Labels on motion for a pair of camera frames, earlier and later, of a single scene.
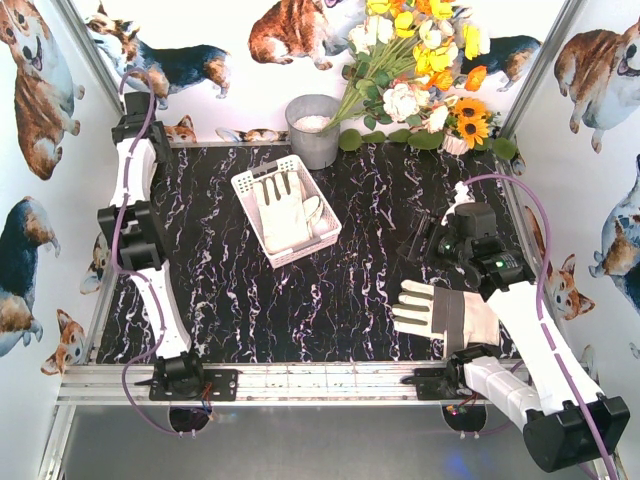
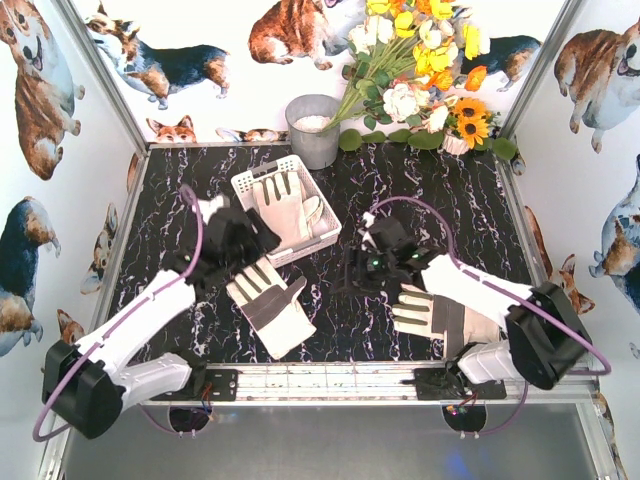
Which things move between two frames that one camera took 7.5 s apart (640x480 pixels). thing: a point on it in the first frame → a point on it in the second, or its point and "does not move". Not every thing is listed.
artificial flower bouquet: (406, 58) does not move
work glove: (284, 220) does not move
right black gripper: (427, 238) → (355, 270)
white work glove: (312, 207) does not move
